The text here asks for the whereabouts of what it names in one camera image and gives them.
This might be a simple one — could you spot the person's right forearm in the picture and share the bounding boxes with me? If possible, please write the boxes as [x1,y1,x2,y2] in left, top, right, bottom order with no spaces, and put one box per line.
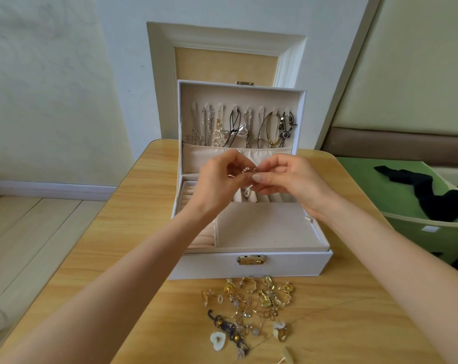
[315,195,458,364]

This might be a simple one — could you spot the bow pendant cord necklace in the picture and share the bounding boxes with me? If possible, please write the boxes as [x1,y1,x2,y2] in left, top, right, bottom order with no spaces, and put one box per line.
[223,106,250,149]

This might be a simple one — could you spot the silver link chain necklace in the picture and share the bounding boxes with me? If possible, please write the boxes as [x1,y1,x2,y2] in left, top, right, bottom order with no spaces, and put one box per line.
[246,107,255,149]

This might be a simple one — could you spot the person's left hand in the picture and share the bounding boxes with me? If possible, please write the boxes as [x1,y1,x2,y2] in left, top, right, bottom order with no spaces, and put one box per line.
[185,149,257,221]

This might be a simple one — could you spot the white jewelry box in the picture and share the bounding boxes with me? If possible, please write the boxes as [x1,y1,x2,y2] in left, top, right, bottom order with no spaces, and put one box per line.
[168,79,334,281]

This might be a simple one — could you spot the small earrings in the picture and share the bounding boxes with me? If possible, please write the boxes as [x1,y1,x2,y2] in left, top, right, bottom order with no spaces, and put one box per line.
[200,275,297,364]

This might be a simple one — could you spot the beige padded wall panel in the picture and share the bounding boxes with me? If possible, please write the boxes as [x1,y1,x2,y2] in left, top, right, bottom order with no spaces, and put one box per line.
[320,0,458,167]

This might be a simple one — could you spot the slim silver rope chain necklace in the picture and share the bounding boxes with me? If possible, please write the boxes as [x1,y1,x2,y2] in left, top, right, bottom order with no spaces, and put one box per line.
[202,103,212,147]

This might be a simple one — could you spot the brown cord bead necklace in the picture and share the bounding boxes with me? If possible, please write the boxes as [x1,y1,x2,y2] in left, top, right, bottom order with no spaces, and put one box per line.
[257,110,280,150]

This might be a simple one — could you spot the square pendant cord necklace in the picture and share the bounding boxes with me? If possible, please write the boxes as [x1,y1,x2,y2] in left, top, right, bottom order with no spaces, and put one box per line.
[277,110,299,149]

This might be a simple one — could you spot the silver cross pendant necklace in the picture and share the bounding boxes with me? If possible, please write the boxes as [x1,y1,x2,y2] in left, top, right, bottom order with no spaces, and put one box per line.
[187,101,203,147]

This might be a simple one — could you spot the black cloth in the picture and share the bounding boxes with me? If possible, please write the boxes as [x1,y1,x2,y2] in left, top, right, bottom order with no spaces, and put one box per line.
[374,165,458,223]

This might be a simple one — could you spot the person's right hand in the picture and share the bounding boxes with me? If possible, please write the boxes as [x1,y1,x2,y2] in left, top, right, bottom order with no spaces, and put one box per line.
[250,153,338,221]

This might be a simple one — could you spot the person's left forearm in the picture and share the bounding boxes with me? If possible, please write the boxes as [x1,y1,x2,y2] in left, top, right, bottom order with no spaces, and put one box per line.
[0,202,221,364]

